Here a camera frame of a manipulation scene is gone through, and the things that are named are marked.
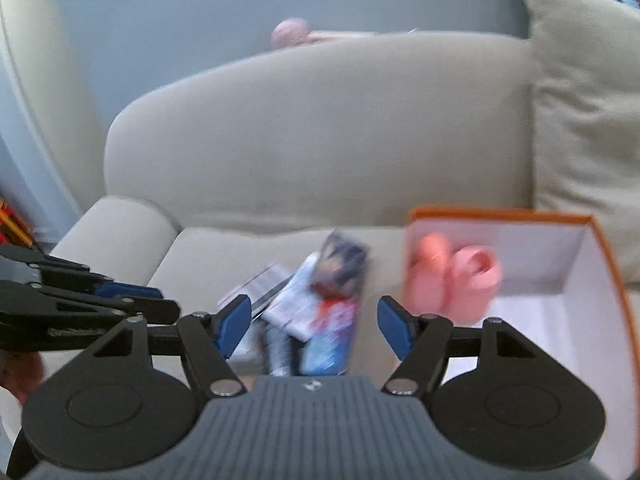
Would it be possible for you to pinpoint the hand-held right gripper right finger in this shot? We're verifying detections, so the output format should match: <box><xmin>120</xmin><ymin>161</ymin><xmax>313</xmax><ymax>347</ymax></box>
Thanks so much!
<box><xmin>376</xmin><ymin>295</ymin><xmax>540</xmax><ymax>398</ymax></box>

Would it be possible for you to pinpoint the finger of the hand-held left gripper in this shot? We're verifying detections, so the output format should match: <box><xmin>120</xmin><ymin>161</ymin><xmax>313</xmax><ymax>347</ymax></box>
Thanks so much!
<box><xmin>0</xmin><ymin>243</ymin><xmax>165</xmax><ymax>301</ymax></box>
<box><xmin>0</xmin><ymin>280</ymin><xmax>182</xmax><ymax>352</ymax></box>

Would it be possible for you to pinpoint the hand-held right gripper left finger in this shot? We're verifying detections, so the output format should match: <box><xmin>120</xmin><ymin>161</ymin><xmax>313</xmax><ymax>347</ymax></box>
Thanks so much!
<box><xmin>92</xmin><ymin>294</ymin><xmax>253</xmax><ymax>399</ymax></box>

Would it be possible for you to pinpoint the orange cardboard box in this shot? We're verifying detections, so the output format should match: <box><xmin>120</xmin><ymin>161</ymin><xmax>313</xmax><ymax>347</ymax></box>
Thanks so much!
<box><xmin>402</xmin><ymin>205</ymin><xmax>640</xmax><ymax>480</ymax></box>

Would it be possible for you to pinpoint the person's left hand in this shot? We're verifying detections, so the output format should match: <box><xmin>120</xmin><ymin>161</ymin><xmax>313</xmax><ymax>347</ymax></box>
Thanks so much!
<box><xmin>0</xmin><ymin>352</ymin><xmax>46</xmax><ymax>404</ymax></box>

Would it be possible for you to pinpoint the red and yellow object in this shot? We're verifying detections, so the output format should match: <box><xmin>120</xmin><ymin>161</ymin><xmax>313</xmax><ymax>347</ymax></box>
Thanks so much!
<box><xmin>0</xmin><ymin>194</ymin><xmax>37</xmax><ymax>252</ymax></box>

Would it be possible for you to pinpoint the blue and red tin box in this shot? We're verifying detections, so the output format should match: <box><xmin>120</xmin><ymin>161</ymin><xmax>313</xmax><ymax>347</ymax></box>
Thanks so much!
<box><xmin>299</xmin><ymin>229</ymin><xmax>371</xmax><ymax>377</ymax></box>

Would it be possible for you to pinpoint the white and blue packet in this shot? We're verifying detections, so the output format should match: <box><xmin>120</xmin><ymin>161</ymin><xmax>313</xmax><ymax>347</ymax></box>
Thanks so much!
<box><xmin>262</xmin><ymin>252</ymin><xmax>326</xmax><ymax>343</ymax></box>

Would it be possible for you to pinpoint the pink bottle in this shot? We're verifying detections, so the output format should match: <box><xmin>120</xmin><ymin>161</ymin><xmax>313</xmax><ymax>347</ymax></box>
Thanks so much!
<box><xmin>404</xmin><ymin>232</ymin><xmax>454</xmax><ymax>312</ymax></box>

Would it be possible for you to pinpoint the pink cup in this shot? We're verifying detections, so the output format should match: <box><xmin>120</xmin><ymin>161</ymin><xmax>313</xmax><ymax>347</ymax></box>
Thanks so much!
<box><xmin>442</xmin><ymin>245</ymin><xmax>503</xmax><ymax>324</ymax></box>

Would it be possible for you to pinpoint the beige upholstered panel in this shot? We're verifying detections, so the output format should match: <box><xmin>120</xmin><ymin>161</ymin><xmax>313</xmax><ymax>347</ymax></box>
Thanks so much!
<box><xmin>0</xmin><ymin>0</ymin><xmax>110</xmax><ymax>221</ymax></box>

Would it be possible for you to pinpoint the beige fabric sofa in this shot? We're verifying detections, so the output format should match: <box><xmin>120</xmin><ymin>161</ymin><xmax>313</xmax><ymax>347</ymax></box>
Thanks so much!
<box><xmin>0</xmin><ymin>32</ymin><xmax>640</xmax><ymax>480</ymax></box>

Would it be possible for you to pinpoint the beige square cushion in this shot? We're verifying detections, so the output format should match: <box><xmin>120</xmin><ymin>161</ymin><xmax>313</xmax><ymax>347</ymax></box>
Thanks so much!
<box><xmin>526</xmin><ymin>0</ymin><xmax>640</xmax><ymax>292</ymax></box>

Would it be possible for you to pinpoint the pink plush toy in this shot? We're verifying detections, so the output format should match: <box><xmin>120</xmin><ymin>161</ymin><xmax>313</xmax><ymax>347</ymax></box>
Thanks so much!
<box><xmin>270</xmin><ymin>17</ymin><xmax>378</xmax><ymax>52</ymax></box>

